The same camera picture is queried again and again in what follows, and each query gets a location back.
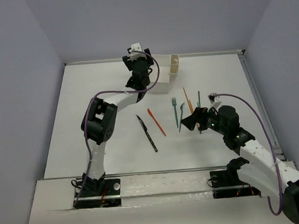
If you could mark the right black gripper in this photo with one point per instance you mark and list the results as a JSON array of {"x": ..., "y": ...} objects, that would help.
[{"x": 200, "y": 114}]

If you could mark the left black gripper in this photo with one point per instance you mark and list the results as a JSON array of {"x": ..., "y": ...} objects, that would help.
[{"x": 125, "y": 61}]

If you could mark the long orange chopstick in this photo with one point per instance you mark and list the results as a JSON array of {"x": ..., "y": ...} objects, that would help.
[{"x": 187, "y": 98}]

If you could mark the teal plastic knife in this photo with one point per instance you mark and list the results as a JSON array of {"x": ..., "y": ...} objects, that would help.
[{"x": 181, "y": 115}]

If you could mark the long teal chopstick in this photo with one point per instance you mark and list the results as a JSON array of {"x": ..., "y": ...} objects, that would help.
[{"x": 199, "y": 105}]

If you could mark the teal plastic fork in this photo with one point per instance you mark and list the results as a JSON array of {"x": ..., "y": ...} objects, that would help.
[{"x": 174, "y": 104}]

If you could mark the white utensil caddy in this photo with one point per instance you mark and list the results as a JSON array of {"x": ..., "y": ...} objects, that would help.
[{"x": 169, "y": 69}]

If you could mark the orange plastic knife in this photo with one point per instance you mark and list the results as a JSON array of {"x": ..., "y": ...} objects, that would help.
[{"x": 155, "y": 120}]

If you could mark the black handled steel knife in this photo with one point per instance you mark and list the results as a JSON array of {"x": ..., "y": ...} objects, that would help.
[{"x": 147, "y": 134}]

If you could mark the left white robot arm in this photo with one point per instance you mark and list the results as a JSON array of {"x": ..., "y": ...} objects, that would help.
[{"x": 99, "y": 120}]

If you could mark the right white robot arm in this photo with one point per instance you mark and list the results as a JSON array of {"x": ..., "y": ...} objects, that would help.
[{"x": 255, "y": 164}]

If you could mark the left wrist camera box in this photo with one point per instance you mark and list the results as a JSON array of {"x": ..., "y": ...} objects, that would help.
[{"x": 135, "y": 52}]

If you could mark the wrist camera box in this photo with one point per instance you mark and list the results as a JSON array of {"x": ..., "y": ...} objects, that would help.
[
  {"x": 215, "y": 101},
  {"x": 135, "y": 52}
]

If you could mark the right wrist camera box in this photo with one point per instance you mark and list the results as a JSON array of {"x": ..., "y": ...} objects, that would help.
[{"x": 215, "y": 101}]

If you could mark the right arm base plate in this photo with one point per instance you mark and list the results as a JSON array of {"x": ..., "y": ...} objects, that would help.
[{"x": 222, "y": 187}]

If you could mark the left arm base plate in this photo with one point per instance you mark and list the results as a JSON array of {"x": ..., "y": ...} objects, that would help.
[{"x": 108, "y": 197}]

